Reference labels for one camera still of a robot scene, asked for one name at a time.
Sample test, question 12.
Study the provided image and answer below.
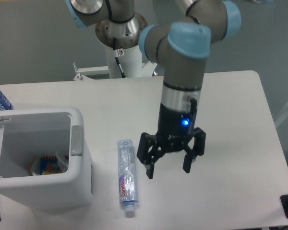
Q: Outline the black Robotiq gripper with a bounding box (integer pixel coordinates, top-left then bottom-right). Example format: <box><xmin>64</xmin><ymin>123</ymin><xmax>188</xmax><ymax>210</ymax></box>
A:
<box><xmin>137</xmin><ymin>103</ymin><xmax>206</xmax><ymax>179</ymax></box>

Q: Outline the crushed clear plastic bottle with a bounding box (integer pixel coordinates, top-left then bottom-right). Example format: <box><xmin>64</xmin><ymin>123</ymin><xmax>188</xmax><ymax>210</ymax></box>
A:
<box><xmin>117</xmin><ymin>139</ymin><xmax>139</xmax><ymax>218</ymax></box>

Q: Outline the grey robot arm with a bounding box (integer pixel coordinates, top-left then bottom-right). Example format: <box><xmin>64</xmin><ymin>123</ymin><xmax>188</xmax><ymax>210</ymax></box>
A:
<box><xmin>66</xmin><ymin>0</ymin><xmax>241</xmax><ymax>178</ymax></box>

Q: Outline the white trash can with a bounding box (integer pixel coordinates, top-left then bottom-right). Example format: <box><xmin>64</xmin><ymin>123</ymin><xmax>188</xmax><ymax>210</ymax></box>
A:
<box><xmin>0</xmin><ymin>107</ymin><xmax>93</xmax><ymax>209</ymax></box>

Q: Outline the blue yellow snack packet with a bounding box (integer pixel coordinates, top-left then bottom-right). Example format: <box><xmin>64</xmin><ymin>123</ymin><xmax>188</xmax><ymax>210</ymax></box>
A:
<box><xmin>40</xmin><ymin>156</ymin><xmax>62</xmax><ymax>175</ymax></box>

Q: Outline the white metal base frame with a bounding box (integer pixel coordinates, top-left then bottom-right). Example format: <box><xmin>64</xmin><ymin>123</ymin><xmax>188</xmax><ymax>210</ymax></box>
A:
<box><xmin>72</xmin><ymin>61</ymin><xmax>159</xmax><ymax>81</ymax></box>

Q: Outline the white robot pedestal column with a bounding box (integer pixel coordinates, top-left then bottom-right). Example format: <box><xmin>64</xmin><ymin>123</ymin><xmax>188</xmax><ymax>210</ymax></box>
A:
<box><xmin>105</xmin><ymin>46</ymin><xmax>142</xmax><ymax>79</ymax></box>

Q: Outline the black cable on pedestal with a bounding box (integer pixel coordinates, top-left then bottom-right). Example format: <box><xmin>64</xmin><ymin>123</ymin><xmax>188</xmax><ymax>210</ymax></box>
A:
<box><xmin>112</xmin><ymin>37</ymin><xmax>128</xmax><ymax>79</ymax></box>

